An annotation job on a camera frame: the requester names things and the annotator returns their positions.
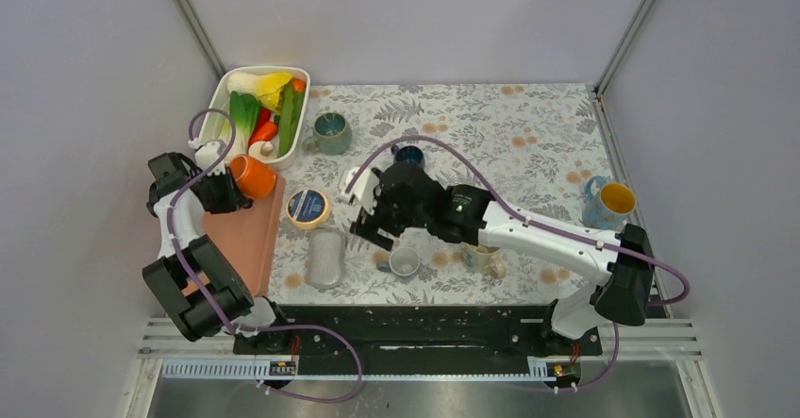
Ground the small grey cup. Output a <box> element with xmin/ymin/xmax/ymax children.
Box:
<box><xmin>375</xmin><ymin>247</ymin><xmax>421</xmax><ymax>280</ymax></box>

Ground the toy bok choy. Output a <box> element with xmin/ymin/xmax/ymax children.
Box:
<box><xmin>218</xmin><ymin>92</ymin><xmax>261</xmax><ymax>157</ymax></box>

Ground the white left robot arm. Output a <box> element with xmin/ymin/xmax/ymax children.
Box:
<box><xmin>142</xmin><ymin>152</ymin><xmax>293</xmax><ymax>353</ymax></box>

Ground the toy green cucumber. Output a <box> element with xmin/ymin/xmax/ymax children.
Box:
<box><xmin>277</xmin><ymin>81</ymin><xmax>305</xmax><ymax>158</ymax></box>

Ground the pink plastic tray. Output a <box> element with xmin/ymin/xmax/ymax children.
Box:
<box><xmin>164</xmin><ymin>175</ymin><xmax>285</xmax><ymax>296</ymax></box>

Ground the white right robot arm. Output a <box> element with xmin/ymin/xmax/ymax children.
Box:
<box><xmin>340</xmin><ymin>163</ymin><xmax>653</xmax><ymax>354</ymax></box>

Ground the toy mushroom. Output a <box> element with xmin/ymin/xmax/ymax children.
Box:
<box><xmin>247</xmin><ymin>141</ymin><xmax>276</xmax><ymax>164</ymax></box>

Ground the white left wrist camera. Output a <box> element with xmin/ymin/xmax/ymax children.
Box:
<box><xmin>194</xmin><ymin>140</ymin><xmax>226</xmax><ymax>170</ymax></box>

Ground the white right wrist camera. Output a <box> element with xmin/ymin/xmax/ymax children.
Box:
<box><xmin>338</xmin><ymin>167</ymin><xmax>379</xmax><ymax>215</ymax></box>

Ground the orange mug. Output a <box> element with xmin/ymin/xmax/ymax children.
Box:
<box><xmin>229</xmin><ymin>155</ymin><xmax>277</xmax><ymax>200</ymax></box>

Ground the blue butterfly mug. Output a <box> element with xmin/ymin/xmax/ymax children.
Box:
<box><xmin>581</xmin><ymin>176</ymin><xmax>637</xmax><ymax>231</ymax></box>

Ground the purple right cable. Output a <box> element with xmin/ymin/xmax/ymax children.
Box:
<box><xmin>342</xmin><ymin>135</ymin><xmax>692</xmax><ymax>393</ymax></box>

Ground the beige seahorse mug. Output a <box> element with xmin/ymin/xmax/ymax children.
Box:
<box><xmin>461</xmin><ymin>244</ymin><xmax>507</xmax><ymax>279</ymax></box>

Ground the floral table mat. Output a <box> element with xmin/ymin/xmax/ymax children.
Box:
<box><xmin>267</xmin><ymin>83</ymin><xmax>611</xmax><ymax>305</ymax></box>

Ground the white vegetable tub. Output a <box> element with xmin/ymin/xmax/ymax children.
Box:
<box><xmin>189</xmin><ymin>66</ymin><xmax>310</xmax><ymax>171</ymax></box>

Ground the toy red pepper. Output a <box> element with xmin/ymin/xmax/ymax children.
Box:
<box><xmin>248</xmin><ymin>108</ymin><xmax>278</xmax><ymax>145</ymax></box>

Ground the toy carrot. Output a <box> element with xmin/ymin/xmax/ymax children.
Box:
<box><xmin>292</xmin><ymin>77</ymin><xmax>307</xmax><ymax>93</ymax></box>

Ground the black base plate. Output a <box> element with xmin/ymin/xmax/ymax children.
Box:
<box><xmin>233</xmin><ymin>305</ymin><xmax>603</xmax><ymax>376</ymax></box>

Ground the dark blue ribbed cup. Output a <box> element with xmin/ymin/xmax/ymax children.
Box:
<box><xmin>391</xmin><ymin>145</ymin><xmax>425</xmax><ymax>169</ymax></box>

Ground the green glazed mug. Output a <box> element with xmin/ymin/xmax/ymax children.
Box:
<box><xmin>303</xmin><ymin>112</ymin><xmax>353</xmax><ymax>155</ymax></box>

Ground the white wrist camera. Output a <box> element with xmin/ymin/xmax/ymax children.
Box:
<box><xmin>194</xmin><ymin>140</ymin><xmax>226</xmax><ymax>170</ymax></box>
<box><xmin>338</xmin><ymin>167</ymin><xmax>379</xmax><ymax>215</ymax></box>

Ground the toy napa cabbage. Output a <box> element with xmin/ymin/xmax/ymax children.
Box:
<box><xmin>226</xmin><ymin>72</ymin><xmax>294</xmax><ymax>113</ymax></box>

